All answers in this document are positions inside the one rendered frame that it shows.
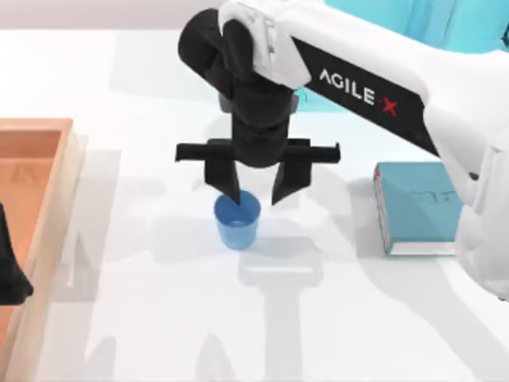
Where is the teal book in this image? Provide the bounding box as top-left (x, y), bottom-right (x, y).
top-left (373, 161), bottom-right (464, 258)

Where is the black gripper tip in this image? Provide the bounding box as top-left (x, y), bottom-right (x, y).
top-left (0, 202), bottom-right (34, 307)

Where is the blue plastic cup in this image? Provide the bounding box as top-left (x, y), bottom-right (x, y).
top-left (213, 190), bottom-right (262, 251)

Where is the light blue rack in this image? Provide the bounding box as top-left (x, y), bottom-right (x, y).
top-left (293, 0), bottom-right (509, 115)

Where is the salmon-coloured shallow box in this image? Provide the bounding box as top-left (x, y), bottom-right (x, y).
top-left (0, 118), bottom-right (87, 361)

